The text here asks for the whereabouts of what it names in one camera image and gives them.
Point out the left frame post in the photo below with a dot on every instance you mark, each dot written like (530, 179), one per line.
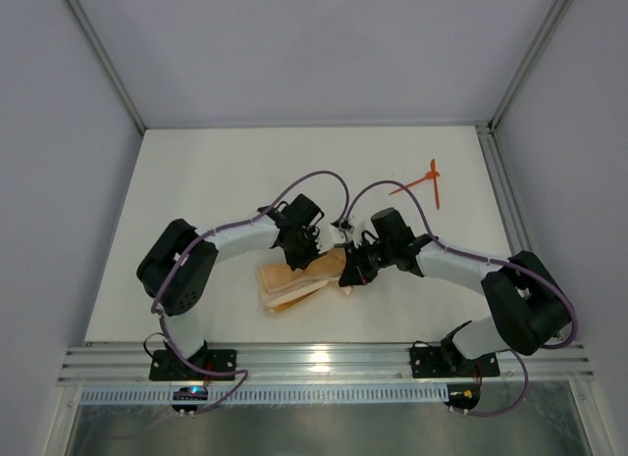
(104, 61)

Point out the right side aluminium rail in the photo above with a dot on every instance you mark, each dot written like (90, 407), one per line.
(510, 206)

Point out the right frame post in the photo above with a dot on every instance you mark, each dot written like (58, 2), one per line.
(542, 37)

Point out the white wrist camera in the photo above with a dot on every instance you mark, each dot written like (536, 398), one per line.
(347, 232)
(329, 237)

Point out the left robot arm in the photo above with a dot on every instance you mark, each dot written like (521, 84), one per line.
(175, 271)

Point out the aluminium front rail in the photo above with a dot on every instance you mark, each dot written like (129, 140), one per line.
(321, 363)

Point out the perforated cable tray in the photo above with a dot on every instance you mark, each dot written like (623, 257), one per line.
(265, 394)

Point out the peach cloth napkin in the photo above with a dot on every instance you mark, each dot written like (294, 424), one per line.
(280, 288)

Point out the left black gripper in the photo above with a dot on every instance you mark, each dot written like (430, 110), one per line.
(304, 247)

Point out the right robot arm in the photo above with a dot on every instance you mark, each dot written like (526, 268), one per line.
(429, 257)

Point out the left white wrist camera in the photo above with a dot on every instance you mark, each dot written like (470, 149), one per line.
(329, 237)

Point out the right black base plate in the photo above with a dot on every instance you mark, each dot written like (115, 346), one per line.
(441, 360)

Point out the orange plastic fork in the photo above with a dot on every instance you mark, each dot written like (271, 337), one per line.
(414, 181)

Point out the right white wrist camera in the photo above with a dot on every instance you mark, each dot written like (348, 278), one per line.
(347, 232)

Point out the aluminium rail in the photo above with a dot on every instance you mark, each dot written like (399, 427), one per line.
(321, 363)
(510, 206)

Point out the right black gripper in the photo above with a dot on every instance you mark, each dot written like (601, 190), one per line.
(359, 262)

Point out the orange plastic knife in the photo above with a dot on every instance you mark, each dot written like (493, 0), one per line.
(433, 167)

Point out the frame post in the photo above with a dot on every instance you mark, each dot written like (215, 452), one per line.
(104, 61)
(542, 37)

